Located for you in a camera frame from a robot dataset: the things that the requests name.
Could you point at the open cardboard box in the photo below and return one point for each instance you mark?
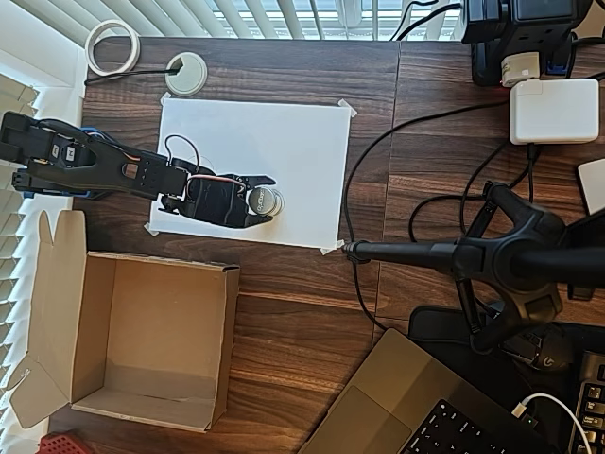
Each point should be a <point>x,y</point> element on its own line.
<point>189,307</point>

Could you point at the round white desk grommet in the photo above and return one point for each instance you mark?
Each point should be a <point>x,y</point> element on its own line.
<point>189,85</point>

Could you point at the small white plug adapter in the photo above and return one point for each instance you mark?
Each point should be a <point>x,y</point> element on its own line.
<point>520,68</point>

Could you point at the black mouse pad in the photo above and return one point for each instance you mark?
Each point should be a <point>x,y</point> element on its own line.
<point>439,326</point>

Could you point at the masking tape roll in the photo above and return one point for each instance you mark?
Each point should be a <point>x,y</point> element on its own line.
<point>136,49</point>

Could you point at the white square power adapter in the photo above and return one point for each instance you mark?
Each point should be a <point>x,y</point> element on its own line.
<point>553,113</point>

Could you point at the blue plug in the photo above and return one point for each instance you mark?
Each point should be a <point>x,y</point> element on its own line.
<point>558,64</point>

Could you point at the cream vertical window blinds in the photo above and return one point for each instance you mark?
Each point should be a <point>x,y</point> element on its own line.
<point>189,14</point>
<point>14,92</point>

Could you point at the red robot arm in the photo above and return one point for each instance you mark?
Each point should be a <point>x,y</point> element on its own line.
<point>61,444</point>

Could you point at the grey laptop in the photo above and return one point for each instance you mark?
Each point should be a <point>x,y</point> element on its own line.
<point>387,378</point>

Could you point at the black power strip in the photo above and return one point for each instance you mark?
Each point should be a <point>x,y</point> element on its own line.
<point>520,23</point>

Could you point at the masking tape piece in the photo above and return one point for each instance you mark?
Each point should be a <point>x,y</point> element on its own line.
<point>331,248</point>
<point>349,110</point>
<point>151,230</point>
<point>166,98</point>

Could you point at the black tripod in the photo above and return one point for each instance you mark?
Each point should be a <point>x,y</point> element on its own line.
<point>510,255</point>

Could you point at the white paper sheet with circles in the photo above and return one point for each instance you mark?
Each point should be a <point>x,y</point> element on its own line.
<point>283,132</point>

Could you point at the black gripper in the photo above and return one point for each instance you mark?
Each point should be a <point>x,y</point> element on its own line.
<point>234,212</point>

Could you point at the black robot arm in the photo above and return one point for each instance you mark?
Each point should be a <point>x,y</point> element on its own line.
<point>113,168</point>

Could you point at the black computer mouse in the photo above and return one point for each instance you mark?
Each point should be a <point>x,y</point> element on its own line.
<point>553,352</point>

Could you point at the black keyboard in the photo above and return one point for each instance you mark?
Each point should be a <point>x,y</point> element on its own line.
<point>593,406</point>

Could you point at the silver flat device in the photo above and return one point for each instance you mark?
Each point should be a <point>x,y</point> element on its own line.
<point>593,184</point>

